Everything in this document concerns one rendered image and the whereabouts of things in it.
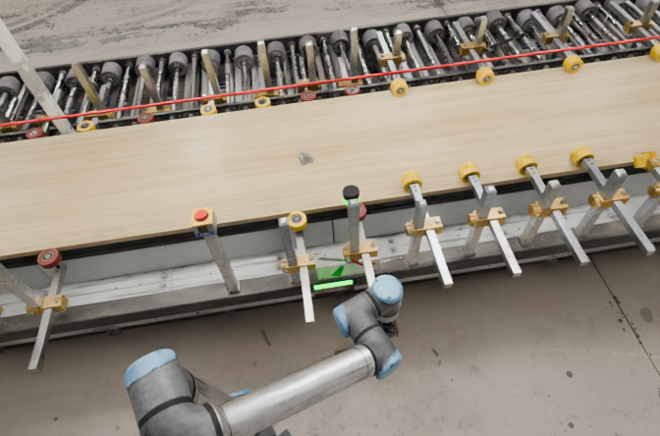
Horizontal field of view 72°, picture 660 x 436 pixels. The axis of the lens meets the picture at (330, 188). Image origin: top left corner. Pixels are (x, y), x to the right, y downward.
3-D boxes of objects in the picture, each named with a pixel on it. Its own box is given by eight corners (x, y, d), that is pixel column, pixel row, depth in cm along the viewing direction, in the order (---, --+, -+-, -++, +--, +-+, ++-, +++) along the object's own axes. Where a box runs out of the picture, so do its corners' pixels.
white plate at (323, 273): (378, 271, 192) (379, 259, 185) (317, 281, 191) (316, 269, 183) (378, 270, 193) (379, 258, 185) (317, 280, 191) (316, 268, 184)
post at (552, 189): (524, 253, 202) (562, 185, 165) (518, 255, 202) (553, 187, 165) (522, 247, 204) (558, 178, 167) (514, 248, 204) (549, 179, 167)
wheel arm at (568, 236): (586, 265, 164) (590, 260, 161) (577, 266, 164) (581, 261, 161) (528, 164, 196) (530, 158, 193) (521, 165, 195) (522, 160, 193)
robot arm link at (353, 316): (350, 338, 125) (386, 314, 129) (328, 304, 132) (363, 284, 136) (350, 350, 133) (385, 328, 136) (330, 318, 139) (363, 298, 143)
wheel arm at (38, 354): (42, 371, 165) (36, 367, 161) (33, 373, 165) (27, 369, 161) (69, 267, 192) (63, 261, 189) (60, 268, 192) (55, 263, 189)
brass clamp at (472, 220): (504, 225, 178) (507, 217, 174) (470, 230, 177) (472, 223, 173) (498, 212, 182) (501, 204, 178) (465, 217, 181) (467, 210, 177)
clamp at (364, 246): (377, 256, 183) (377, 249, 179) (344, 261, 182) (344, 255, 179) (374, 245, 187) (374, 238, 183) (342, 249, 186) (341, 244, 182)
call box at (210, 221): (217, 236, 154) (211, 222, 148) (196, 239, 154) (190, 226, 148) (217, 219, 159) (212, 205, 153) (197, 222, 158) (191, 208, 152)
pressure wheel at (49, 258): (47, 271, 189) (32, 256, 180) (65, 257, 193) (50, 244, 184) (57, 282, 186) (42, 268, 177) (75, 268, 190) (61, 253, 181)
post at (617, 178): (579, 244, 203) (629, 174, 166) (572, 245, 203) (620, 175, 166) (576, 238, 205) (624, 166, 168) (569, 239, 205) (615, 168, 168)
